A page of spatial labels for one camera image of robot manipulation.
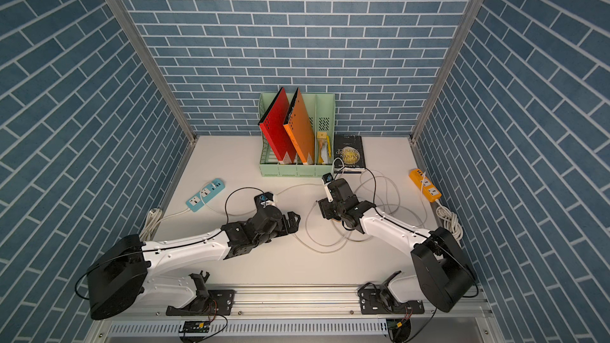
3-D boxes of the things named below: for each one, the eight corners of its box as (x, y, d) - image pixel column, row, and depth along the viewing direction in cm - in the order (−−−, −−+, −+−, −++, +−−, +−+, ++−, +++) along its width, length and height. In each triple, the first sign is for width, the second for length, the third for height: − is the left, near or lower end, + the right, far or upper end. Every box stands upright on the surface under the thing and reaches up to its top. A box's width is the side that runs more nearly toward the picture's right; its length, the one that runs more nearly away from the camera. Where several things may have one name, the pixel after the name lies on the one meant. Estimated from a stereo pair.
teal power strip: (186, 206, 96) (183, 203, 94) (220, 180, 105) (218, 177, 103) (193, 213, 94) (190, 210, 92) (227, 186, 103) (225, 183, 101)
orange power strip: (426, 204, 99) (430, 199, 95) (404, 176, 108) (407, 170, 105) (440, 198, 100) (444, 193, 97) (416, 171, 110) (420, 165, 106)
